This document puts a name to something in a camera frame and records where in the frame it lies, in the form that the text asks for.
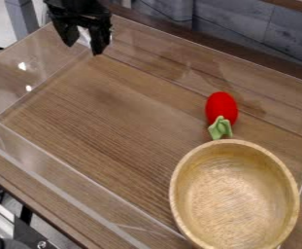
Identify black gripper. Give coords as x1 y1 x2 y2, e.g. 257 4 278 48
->
44 0 112 55

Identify red felt fruit green stem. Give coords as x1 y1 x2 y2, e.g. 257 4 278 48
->
205 91 238 140

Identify clear acrylic tray walls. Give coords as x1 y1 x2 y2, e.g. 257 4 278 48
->
0 18 302 249

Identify black metal table leg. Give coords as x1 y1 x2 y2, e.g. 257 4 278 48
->
20 206 32 225

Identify wooden bowl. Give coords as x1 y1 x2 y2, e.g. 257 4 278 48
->
169 139 299 249

